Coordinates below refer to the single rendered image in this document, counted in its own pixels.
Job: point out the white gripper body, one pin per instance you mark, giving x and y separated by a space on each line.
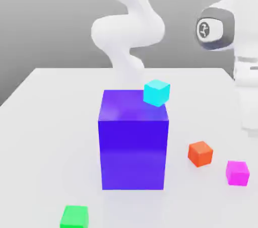
251 109

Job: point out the small cyan cube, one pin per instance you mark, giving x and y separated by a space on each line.
156 93

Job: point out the small green cube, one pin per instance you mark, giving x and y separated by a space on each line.
74 217

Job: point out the small magenta cube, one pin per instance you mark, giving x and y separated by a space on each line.
237 173

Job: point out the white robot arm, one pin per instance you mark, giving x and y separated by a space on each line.
129 28

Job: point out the small orange cube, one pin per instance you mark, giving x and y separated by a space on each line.
200 154

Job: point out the large blue box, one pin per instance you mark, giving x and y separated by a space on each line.
132 151

